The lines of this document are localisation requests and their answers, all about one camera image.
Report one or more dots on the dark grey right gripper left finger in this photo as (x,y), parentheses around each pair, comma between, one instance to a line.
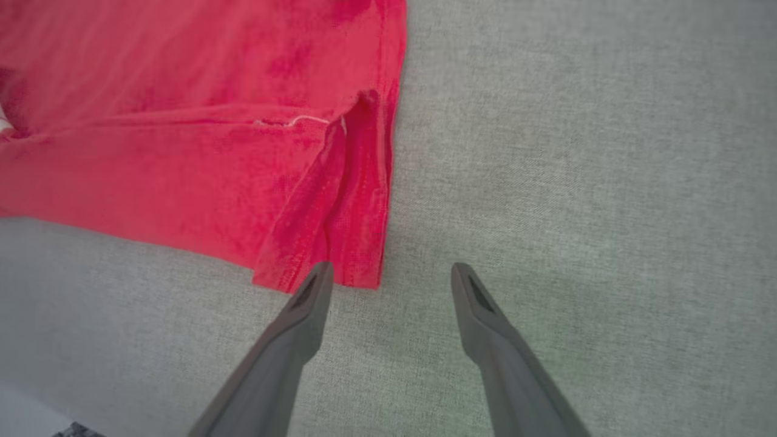
(273,370)

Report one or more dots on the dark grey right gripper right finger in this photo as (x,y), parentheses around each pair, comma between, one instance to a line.
(516,370)

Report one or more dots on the red and white shirt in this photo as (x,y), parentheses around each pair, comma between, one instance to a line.
(182,121)

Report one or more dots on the dark speckled object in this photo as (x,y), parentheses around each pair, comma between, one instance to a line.
(76,431)

